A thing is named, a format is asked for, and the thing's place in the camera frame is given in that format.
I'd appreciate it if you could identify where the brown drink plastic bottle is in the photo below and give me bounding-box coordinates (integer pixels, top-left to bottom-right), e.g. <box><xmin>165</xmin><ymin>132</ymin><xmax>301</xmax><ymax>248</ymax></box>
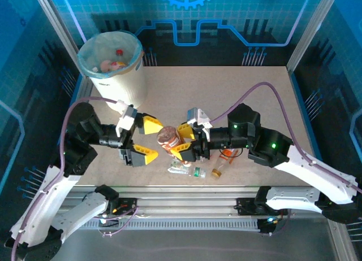
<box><xmin>156</xmin><ymin>125</ymin><xmax>193</xmax><ymax>166</ymax></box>

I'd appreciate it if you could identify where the orange label gold cap bottle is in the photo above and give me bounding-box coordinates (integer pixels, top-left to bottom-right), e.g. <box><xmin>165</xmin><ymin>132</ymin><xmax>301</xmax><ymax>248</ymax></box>
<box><xmin>211</xmin><ymin>148</ymin><xmax>238</xmax><ymax>179</ymax></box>

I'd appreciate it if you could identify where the white waste bin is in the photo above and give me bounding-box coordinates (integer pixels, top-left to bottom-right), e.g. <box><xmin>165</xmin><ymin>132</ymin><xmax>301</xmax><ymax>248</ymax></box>
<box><xmin>77</xmin><ymin>30</ymin><xmax>148</xmax><ymax>109</ymax></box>

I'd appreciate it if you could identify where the blue plastic bin liner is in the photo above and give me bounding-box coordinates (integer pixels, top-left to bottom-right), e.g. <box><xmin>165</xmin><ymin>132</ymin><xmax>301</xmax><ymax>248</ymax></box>
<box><xmin>77</xmin><ymin>30</ymin><xmax>144</xmax><ymax>80</ymax></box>

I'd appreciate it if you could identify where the clear bottle green white label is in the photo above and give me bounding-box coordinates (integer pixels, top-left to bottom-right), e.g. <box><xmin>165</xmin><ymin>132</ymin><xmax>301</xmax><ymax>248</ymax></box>
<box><xmin>167</xmin><ymin>159</ymin><xmax>207</xmax><ymax>179</ymax></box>

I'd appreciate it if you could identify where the black connector box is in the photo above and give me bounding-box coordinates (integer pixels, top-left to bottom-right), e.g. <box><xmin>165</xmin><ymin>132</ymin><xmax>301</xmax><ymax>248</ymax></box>
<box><xmin>257</xmin><ymin>217</ymin><xmax>279</xmax><ymax>235</ymax></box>
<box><xmin>98</xmin><ymin>212</ymin><xmax>119</xmax><ymax>228</ymax></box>

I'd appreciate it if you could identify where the grey metal shelf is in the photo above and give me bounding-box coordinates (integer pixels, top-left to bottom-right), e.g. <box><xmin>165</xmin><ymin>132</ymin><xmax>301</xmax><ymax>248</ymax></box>
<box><xmin>16</xmin><ymin>212</ymin><xmax>359</xmax><ymax>261</ymax></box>

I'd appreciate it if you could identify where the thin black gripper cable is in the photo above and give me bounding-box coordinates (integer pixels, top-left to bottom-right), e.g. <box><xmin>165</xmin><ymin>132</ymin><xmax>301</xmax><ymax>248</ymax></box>
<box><xmin>223</xmin><ymin>147</ymin><xmax>244</xmax><ymax>163</ymax></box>

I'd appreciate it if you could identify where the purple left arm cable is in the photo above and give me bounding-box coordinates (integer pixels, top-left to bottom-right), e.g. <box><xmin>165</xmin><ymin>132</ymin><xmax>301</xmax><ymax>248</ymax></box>
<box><xmin>11</xmin><ymin>97</ymin><xmax>140</xmax><ymax>261</ymax></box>

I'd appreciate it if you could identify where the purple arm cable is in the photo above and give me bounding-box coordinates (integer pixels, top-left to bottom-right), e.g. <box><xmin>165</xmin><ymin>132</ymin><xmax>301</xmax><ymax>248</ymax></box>
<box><xmin>11</xmin><ymin>97</ymin><xmax>140</xmax><ymax>261</ymax></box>
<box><xmin>209</xmin><ymin>81</ymin><xmax>362</xmax><ymax>236</ymax></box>

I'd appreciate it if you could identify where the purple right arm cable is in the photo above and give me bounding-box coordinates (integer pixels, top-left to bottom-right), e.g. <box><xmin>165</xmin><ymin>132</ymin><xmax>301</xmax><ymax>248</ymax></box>
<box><xmin>209</xmin><ymin>81</ymin><xmax>362</xmax><ymax>236</ymax></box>

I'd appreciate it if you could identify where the aluminium table frame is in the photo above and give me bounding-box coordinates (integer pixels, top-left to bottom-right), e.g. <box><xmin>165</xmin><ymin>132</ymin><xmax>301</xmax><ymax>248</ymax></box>
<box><xmin>33</xmin><ymin>184</ymin><xmax>343</xmax><ymax>221</ymax></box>

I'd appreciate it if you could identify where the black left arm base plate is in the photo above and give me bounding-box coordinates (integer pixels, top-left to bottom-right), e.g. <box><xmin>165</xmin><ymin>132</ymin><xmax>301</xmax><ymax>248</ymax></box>
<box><xmin>93</xmin><ymin>197</ymin><xmax>137</xmax><ymax>216</ymax></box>

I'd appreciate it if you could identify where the grey slotted cable duct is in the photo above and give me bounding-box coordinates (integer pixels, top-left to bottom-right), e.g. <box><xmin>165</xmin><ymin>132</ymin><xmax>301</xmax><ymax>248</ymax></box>
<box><xmin>44</xmin><ymin>219</ymin><xmax>261</xmax><ymax>231</ymax></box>

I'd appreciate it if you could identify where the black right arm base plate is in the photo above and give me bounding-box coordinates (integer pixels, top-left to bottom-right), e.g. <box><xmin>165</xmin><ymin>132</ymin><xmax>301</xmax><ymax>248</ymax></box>
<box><xmin>236</xmin><ymin>197</ymin><xmax>288</xmax><ymax>216</ymax></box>

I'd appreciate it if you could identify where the aluminium left corner post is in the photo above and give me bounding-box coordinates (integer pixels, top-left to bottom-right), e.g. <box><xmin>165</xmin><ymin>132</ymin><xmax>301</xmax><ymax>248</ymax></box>
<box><xmin>31</xmin><ymin>0</ymin><xmax>87</xmax><ymax>57</ymax></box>

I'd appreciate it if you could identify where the aluminium corner post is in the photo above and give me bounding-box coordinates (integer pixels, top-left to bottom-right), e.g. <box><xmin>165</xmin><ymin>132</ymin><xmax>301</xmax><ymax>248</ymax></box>
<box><xmin>286</xmin><ymin>0</ymin><xmax>340</xmax><ymax>72</ymax></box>
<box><xmin>31</xmin><ymin>0</ymin><xmax>87</xmax><ymax>57</ymax></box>

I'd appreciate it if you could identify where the aluminium right corner post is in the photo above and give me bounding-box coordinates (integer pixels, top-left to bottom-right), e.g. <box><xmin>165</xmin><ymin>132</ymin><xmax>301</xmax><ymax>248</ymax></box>
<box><xmin>286</xmin><ymin>0</ymin><xmax>340</xmax><ymax>72</ymax></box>

